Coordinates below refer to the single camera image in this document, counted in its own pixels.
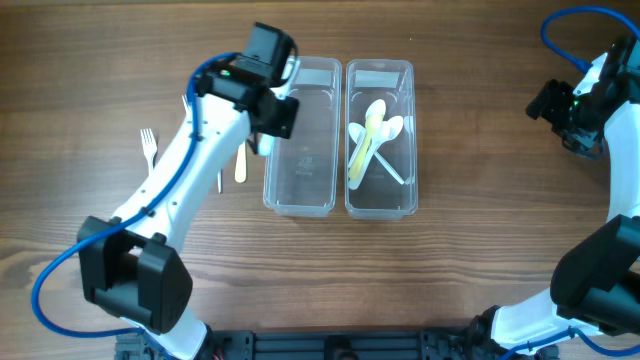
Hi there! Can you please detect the white fork thick handle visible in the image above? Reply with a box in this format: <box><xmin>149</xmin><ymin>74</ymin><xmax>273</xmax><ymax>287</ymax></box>
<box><xmin>258</xmin><ymin>134</ymin><xmax>276</xmax><ymax>157</ymax></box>

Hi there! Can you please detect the yellow plastic spoon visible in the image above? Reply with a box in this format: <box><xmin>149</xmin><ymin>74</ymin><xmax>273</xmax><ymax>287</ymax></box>
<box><xmin>348</xmin><ymin>99</ymin><xmax>386</xmax><ymax>180</ymax></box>

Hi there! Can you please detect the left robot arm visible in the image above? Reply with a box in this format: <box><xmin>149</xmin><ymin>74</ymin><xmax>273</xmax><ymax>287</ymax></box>
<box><xmin>77</xmin><ymin>23</ymin><xmax>300</xmax><ymax>359</ymax></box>

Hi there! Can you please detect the clear plastic container right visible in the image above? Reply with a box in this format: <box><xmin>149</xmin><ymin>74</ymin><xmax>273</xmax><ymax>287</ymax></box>
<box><xmin>344</xmin><ymin>59</ymin><xmax>418</xmax><ymax>220</ymax></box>

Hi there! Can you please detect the white plastic spoon thick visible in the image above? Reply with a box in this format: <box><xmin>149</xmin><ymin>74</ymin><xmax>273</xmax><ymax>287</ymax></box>
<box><xmin>348</xmin><ymin>141</ymin><xmax>378</xmax><ymax>190</ymax></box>

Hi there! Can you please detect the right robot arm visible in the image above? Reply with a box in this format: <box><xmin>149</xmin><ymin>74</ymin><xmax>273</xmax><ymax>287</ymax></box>
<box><xmin>463</xmin><ymin>35</ymin><xmax>639</xmax><ymax>359</ymax></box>

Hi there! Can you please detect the clear plastic container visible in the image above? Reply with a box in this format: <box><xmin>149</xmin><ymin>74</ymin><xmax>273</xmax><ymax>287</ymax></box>
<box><xmin>344</xmin><ymin>59</ymin><xmax>418</xmax><ymax>220</ymax></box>
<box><xmin>263</xmin><ymin>56</ymin><xmax>342</xmax><ymax>217</ymax></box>

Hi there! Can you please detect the yellow plastic fork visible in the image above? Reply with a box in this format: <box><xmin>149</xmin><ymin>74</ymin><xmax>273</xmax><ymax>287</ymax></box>
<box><xmin>234</xmin><ymin>142</ymin><xmax>247</xmax><ymax>183</ymax></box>

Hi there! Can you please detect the clear plastic container left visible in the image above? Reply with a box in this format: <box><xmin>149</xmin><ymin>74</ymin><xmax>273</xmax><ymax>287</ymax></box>
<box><xmin>263</xmin><ymin>56</ymin><xmax>342</xmax><ymax>217</ymax></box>

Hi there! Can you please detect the white plastic fork large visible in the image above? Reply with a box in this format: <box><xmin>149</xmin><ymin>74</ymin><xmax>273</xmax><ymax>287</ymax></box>
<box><xmin>181</xmin><ymin>94</ymin><xmax>191</xmax><ymax>114</ymax></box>

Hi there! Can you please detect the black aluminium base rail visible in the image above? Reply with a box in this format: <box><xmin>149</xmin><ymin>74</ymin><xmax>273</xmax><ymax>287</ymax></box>
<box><xmin>196</xmin><ymin>328</ymin><xmax>507</xmax><ymax>360</ymax></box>

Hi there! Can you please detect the white plastic spoon slim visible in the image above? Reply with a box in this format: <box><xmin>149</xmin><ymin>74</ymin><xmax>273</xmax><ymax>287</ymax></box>
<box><xmin>348</xmin><ymin>122</ymin><xmax>366</xmax><ymax>145</ymax></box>

